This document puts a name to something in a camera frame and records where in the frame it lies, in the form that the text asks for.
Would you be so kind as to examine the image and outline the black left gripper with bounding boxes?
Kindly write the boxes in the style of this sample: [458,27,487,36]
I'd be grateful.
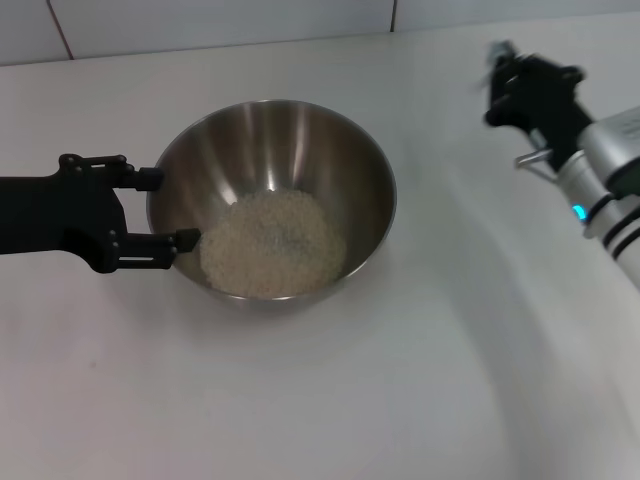
[0,154,203,275]

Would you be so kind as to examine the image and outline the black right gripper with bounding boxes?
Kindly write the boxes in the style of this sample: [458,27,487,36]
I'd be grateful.
[482,40,597,169]

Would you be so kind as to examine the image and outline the white rice grains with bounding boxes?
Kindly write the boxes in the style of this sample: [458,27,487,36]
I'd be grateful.
[199,189,348,298]

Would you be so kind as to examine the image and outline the stainless steel mixing bowl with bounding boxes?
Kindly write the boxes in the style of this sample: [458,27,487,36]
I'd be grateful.
[146,98,399,313]

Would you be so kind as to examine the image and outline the silver right cable plug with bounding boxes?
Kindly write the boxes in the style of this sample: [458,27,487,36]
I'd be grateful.
[514,147,552,172]

